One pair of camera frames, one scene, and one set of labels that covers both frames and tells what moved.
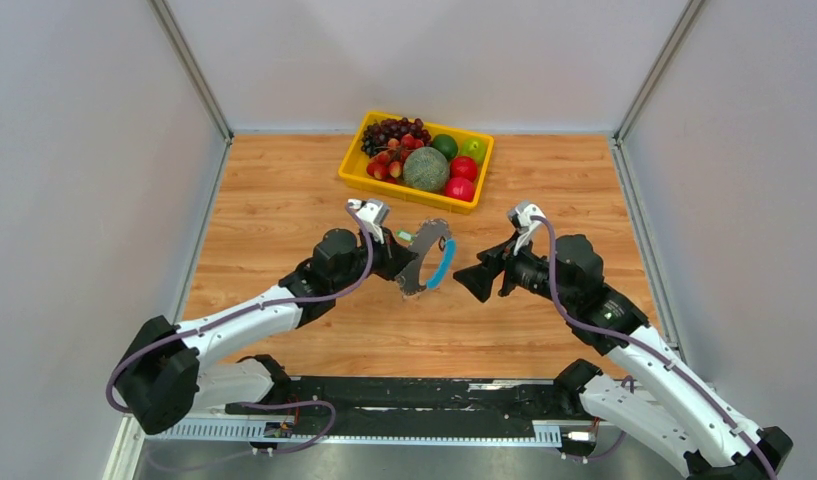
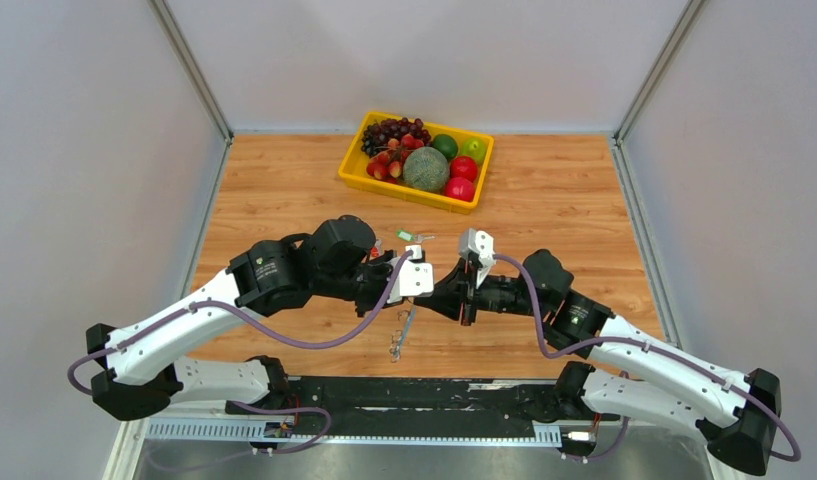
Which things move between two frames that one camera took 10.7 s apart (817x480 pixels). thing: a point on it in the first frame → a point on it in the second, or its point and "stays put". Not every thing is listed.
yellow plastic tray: [354, 166] stays put
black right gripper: [478, 279] → [449, 293]
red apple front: [460, 188] stays put
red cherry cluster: [387, 165] stays put
